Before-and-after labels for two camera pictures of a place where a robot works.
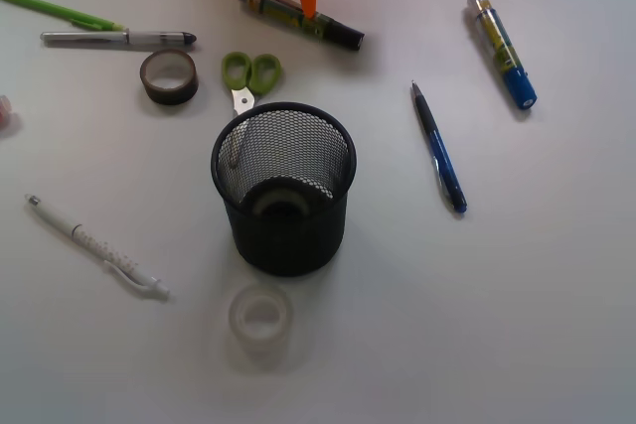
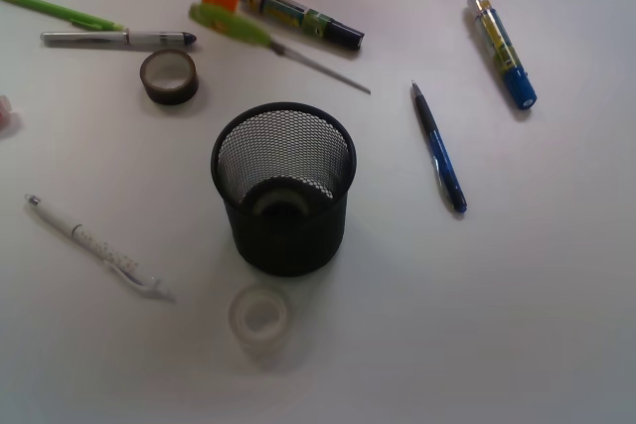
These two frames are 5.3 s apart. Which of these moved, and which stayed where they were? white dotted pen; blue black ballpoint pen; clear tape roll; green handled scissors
Moved: green handled scissors
Stayed: clear tape roll; blue black ballpoint pen; white dotted pen
